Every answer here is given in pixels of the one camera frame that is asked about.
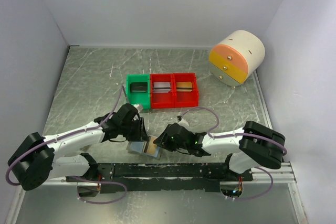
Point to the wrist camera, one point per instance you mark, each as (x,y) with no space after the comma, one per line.
(183,123)
(139,107)

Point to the aluminium frame rail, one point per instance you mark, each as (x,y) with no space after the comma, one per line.
(262,174)

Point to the orange card in red bin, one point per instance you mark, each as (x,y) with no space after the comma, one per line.
(184,87)

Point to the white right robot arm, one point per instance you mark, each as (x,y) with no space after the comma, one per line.
(249,146)

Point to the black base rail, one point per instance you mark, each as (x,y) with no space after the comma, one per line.
(93,175)

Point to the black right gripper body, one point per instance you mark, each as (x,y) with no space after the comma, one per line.
(181,146)

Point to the silver card in red bin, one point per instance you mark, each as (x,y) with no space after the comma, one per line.
(161,87)

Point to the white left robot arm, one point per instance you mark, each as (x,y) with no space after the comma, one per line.
(40,158)

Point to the red plastic bin right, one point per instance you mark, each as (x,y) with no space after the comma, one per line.
(187,94)

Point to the round beige drawer cabinet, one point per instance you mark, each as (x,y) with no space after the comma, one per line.
(236,57)

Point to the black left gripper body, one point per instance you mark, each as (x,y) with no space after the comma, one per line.
(130,130)

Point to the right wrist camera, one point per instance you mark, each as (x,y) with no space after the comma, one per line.
(183,123)

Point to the red plastic bin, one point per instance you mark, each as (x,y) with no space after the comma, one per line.
(162,100)
(187,94)

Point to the red plastic bin middle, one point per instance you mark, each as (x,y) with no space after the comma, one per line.
(162,100)

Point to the green plastic bin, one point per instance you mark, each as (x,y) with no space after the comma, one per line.
(139,98)

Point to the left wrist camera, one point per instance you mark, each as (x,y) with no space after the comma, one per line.
(139,107)

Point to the black card in green bin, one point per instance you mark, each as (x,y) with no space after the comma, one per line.
(139,87)

